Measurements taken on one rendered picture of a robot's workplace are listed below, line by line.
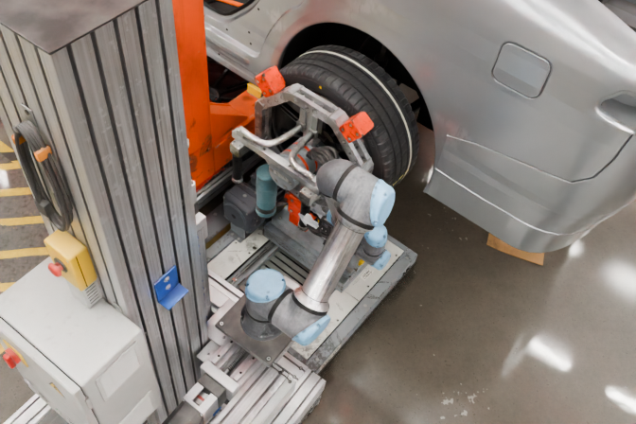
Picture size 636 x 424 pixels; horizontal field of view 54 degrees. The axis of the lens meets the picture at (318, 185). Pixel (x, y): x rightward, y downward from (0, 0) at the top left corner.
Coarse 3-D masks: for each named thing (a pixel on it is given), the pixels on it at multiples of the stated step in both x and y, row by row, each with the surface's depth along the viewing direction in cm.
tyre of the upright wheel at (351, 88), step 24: (312, 48) 248; (336, 48) 239; (288, 72) 234; (312, 72) 227; (336, 72) 226; (360, 72) 228; (384, 72) 233; (336, 96) 224; (360, 96) 223; (384, 96) 228; (384, 120) 225; (408, 120) 234; (384, 144) 225; (408, 144) 236; (384, 168) 230
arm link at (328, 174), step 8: (336, 160) 174; (344, 160) 173; (320, 168) 176; (328, 168) 172; (336, 168) 170; (344, 168) 170; (320, 176) 174; (328, 176) 171; (336, 176) 169; (320, 184) 175; (328, 184) 171; (320, 192) 183; (328, 192) 172; (328, 200) 187; (336, 208) 192; (328, 216) 210; (336, 216) 199
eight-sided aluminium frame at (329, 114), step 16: (272, 96) 235; (288, 96) 228; (304, 96) 230; (256, 112) 247; (320, 112) 221; (336, 112) 221; (256, 128) 254; (336, 128) 220; (352, 144) 223; (352, 160) 225; (368, 160) 227
